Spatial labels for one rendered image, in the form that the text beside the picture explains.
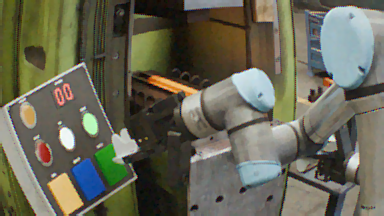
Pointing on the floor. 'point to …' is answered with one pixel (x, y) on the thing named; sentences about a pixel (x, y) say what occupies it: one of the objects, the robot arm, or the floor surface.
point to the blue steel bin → (314, 40)
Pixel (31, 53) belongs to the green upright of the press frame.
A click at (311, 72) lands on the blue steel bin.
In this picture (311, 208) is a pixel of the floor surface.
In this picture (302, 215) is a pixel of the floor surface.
